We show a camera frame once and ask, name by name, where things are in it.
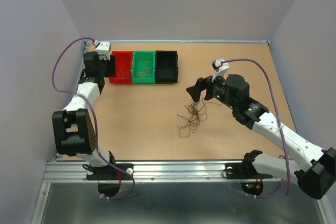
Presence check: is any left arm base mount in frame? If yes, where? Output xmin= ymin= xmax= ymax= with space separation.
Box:
xmin=82 ymin=163 xmax=134 ymax=181

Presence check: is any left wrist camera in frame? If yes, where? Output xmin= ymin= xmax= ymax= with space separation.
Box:
xmin=94 ymin=40 xmax=111 ymax=56

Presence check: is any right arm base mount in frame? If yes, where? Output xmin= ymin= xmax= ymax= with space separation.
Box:
xmin=222 ymin=162 xmax=260 ymax=179

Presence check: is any red plastic bin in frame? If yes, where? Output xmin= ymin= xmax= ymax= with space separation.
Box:
xmin=109 ymin=51 xmax=133 ymax=84

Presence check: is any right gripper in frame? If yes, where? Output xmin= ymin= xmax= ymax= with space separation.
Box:
xmin=185 ymin=70 xmax=237 ymax=110

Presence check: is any aluminium frame rail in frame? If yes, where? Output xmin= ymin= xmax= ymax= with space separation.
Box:
xmin=33 ymin=41 xmax=335 ymax=223

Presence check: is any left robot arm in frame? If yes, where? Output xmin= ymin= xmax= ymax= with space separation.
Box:
xmin=52 ymin=51 xmax=117 ymax=179

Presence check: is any orange wire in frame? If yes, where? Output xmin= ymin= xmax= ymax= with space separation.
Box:
xmin=136 ymin=56 xmax=154 ymax=79

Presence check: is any wire bundle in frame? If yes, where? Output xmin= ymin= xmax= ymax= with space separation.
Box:
xmin=176 ymin=98 xmax=224 ymax=138

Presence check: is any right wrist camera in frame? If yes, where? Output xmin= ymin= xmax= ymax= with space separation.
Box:
xmin=212 ymin=58 xmax=229 ymax=82

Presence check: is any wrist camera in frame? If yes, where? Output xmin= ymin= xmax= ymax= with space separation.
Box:
xmin=212 ymin=58 xmax=229 ymax=82
xmin=94 ymin=40 xmax=111 ymax=56

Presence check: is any black plastic bin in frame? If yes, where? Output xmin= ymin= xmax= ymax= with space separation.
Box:
xmin=155 ymin=50 xmax=179 ymax=84

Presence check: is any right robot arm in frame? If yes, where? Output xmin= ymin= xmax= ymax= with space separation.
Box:
xmin=186 ymin=74 xmax=335 ymax=199

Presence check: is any green plastic bin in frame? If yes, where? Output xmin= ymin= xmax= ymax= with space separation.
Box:
xmin=132 ymin=50 xmax=155 ymax=84

